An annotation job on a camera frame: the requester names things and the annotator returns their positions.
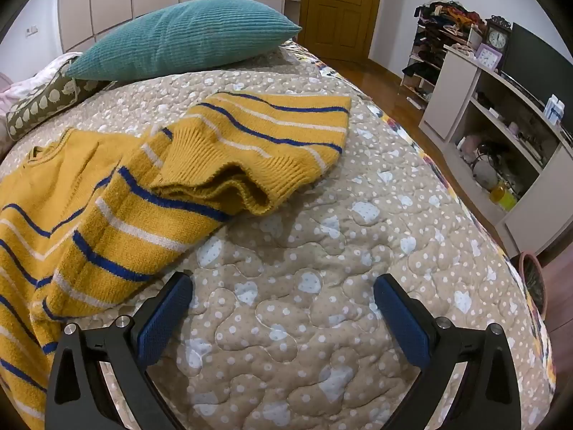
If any yellow jar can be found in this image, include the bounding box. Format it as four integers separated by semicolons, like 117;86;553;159
489;180;518;211

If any pink rimmed basket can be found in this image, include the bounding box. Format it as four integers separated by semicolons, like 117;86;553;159
518;251;549;320

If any wooden door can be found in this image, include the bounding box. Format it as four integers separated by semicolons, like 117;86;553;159
301;0;386;61

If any teal ribbed pillow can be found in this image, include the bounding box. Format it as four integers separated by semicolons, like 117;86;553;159
66;0;303;82

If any black television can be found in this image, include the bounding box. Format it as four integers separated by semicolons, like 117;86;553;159
499;22;573;118

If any round table mirror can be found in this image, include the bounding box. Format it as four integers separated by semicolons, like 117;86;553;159
470;143;500;191

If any purple table clock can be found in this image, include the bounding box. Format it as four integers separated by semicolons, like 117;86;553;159
475;44;504;71

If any pink floral pillow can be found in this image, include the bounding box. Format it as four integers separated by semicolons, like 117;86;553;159
0;52;83;119

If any cluttered shoe rack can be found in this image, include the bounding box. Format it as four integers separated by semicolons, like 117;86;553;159
400;2;487;110

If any beige spotted quilt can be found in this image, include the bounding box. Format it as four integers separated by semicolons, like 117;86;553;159
0;40;558;430

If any ornate dark table clock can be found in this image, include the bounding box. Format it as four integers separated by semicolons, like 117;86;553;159
486;15;512;50

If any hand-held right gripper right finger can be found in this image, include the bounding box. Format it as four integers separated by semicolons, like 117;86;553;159
373;273;523;430

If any white television cabinet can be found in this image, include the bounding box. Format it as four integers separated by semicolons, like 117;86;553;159
418;47;573;256

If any blue white box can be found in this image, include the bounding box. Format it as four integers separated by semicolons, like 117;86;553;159
543;94;567;125

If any yellow striped knit sweater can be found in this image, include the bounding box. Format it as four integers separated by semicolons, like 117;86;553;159
0;92;353;424

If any olive spotted bolster pillow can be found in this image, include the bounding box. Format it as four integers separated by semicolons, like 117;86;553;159
5;56;118;142

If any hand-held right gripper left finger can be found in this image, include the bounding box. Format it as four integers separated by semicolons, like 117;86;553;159
45;270;194;430

